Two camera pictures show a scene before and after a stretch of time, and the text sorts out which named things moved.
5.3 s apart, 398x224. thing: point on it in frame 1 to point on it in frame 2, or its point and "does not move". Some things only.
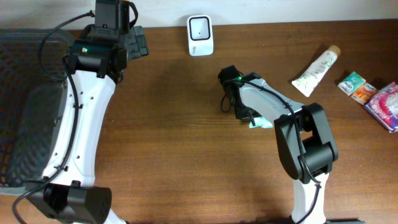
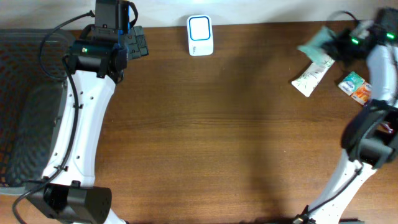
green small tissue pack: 351,83 does not move
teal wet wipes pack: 260,122 to 314,50
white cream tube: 305,82 does not move
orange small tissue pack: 364,93 does not move
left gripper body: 135,42 does not move
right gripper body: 244,112 to 344,48
